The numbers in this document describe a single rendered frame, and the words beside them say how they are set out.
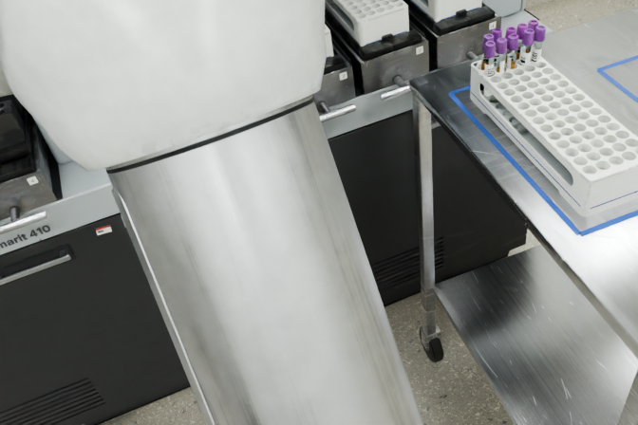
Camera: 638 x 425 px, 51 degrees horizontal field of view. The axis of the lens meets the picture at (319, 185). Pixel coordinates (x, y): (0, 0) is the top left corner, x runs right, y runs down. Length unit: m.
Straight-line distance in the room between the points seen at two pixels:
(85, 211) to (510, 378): 0.85
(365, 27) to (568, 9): 1.86
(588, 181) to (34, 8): 0.71
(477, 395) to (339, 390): 1.39
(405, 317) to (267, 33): 1.57
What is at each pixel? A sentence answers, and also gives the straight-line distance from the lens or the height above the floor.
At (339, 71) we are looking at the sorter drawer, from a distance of 1.20.
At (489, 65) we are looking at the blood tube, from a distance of 1.01.
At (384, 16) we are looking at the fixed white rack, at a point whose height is 0.86.
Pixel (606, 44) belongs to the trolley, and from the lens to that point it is 1.23.
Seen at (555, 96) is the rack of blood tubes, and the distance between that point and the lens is 1.01.
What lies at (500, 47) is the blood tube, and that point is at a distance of 1.01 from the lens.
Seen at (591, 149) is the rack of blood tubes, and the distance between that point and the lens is 0.91.
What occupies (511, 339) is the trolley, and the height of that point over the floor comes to 0.28.
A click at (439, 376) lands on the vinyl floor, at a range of 1.70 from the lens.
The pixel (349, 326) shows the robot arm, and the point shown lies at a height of 1.22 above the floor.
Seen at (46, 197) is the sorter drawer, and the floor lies 0.75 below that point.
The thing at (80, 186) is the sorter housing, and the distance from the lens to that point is 1.23.
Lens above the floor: 1.46
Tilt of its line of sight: 43 degrees down
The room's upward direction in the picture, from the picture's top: 10 degrees counter-clockwise
